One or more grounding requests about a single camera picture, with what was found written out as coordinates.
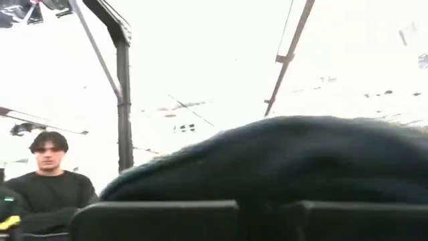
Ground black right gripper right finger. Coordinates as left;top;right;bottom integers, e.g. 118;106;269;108
284;199;428;241

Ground black trousers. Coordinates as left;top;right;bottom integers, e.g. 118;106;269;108
99;115;428;241

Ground grey ceiling metal rail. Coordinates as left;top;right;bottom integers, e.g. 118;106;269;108
263;0;316;118

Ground dark bag yellow patch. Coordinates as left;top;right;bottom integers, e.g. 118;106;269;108
0;186;23;241

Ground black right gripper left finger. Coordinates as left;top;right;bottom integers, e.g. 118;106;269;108
70;199;240;241

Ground person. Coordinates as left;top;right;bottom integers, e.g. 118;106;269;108
1;130;100;235

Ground black aluminium rig frame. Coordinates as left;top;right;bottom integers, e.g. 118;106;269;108
68;0;134;173

